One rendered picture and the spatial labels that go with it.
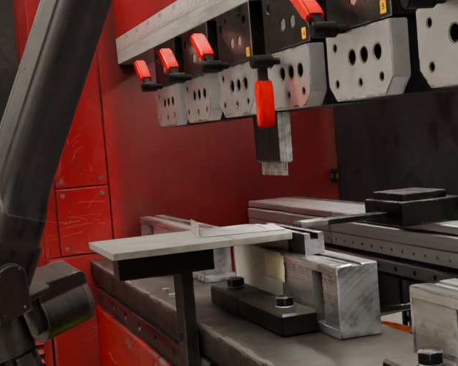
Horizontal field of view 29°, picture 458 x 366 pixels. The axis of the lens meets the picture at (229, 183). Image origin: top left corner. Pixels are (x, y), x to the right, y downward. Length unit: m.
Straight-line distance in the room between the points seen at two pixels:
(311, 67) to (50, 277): 0.42
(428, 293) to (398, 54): 0.25
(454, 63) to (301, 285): 0.50
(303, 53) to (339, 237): 0.64
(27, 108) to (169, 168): 1.37
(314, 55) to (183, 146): 1.11
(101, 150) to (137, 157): 0.09
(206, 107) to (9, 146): 0.71
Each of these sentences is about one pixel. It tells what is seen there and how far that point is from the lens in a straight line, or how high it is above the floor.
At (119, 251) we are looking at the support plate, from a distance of 1.20.
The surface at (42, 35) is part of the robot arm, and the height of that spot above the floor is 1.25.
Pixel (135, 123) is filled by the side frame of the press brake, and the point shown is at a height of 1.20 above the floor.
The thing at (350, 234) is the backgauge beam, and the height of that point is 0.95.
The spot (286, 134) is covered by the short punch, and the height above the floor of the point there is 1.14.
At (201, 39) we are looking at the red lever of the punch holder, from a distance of 1.42.
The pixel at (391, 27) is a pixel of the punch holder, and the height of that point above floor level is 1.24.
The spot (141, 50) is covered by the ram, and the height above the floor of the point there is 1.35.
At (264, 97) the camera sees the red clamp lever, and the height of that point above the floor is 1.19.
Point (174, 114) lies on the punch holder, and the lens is 1.69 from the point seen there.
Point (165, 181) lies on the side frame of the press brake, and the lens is 2.17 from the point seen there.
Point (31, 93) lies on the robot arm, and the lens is 0.83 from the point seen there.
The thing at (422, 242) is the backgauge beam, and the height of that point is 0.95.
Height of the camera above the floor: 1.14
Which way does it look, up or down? 3 degrees down
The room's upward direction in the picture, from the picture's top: 5 degrees counter-clockwise
